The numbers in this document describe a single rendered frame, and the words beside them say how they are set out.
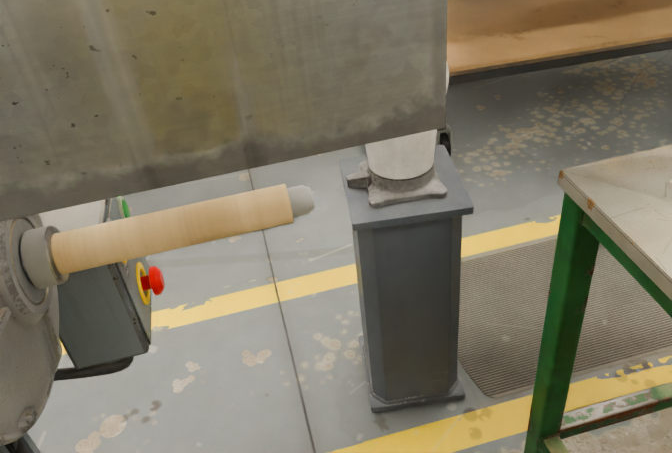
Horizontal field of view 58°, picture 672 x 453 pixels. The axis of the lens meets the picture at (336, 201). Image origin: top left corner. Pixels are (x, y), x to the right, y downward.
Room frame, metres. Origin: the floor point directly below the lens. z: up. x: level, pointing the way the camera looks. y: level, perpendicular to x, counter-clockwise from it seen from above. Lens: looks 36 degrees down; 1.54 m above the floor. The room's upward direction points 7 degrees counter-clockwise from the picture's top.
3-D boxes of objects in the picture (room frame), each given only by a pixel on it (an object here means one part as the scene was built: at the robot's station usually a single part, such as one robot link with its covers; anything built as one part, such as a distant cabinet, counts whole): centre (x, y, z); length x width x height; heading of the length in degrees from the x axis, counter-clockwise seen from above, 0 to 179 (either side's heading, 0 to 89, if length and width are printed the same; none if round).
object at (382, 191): (1.19, -0.14, 0.73); 0.22 x 0.18 x 0.06; 92
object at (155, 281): (0.63, 0.27, 0.98); 0.04 x 0.04 x 0.04; 10
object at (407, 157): (1.20, -0.17, 0.87); 0.18 x 0.16 x 0.22; 160
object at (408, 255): (1.19, -0.16, 0.35); 0.28 x 0.28 x 0.70; 2
